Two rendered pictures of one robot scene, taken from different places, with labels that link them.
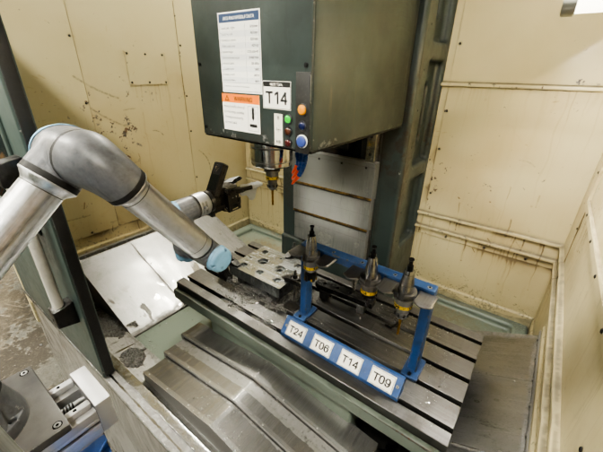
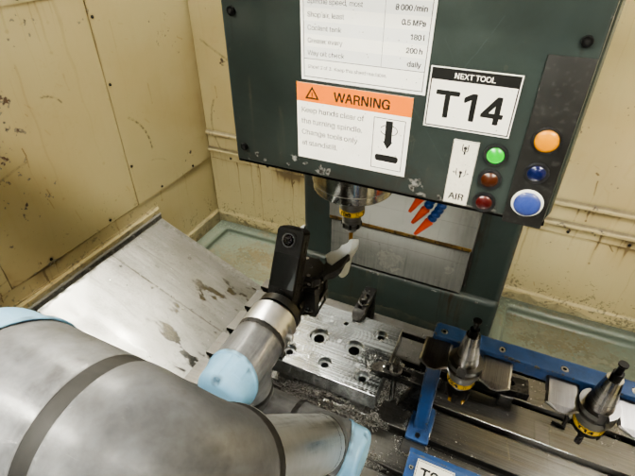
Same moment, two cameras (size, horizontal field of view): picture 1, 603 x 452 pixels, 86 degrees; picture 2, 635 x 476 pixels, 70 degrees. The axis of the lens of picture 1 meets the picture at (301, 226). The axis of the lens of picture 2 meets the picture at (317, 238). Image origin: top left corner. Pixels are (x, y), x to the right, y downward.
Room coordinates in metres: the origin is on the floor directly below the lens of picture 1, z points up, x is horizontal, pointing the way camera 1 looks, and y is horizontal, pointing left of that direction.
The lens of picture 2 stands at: (0.47, 0.34, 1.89)
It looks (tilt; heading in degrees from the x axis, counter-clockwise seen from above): 36 degrees down; 348
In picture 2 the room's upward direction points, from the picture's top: straight up
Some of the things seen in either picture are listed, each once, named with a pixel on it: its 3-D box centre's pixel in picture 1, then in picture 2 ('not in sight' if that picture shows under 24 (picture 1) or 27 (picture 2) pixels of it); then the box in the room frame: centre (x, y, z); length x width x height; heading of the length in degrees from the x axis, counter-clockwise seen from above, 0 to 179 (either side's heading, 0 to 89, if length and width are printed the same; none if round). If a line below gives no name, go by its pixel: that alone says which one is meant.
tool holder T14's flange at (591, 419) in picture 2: (370, 279); (597, 408); (0.82, -0.21, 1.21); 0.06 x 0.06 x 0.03
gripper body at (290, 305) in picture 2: (221, 198); (294, 293); (1.01, 0.27, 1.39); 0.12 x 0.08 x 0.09; 143
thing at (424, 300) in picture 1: (424, 300); not in sight; (0.72, -0.34, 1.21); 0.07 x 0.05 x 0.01; 144
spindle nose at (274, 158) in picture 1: (271, 148); (354, 159); (1.22, 0.12, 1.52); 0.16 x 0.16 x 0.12
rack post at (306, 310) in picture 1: (306, 282); (429, 385); (1.03, -0.02, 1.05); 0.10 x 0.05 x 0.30; 144
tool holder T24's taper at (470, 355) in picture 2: (311, 244); (470, 348); (0.95, -0.03, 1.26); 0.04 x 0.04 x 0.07
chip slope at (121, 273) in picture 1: (188, 264); (157, 331); (1.61, 0.66, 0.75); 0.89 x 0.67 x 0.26; 144
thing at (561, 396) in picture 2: (353, 273); (561, 396); (0.85, -0.17, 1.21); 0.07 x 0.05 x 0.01; 144
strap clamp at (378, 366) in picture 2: (296, 286); (397, 380); (1.11, 0.02, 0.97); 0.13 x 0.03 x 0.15; 54
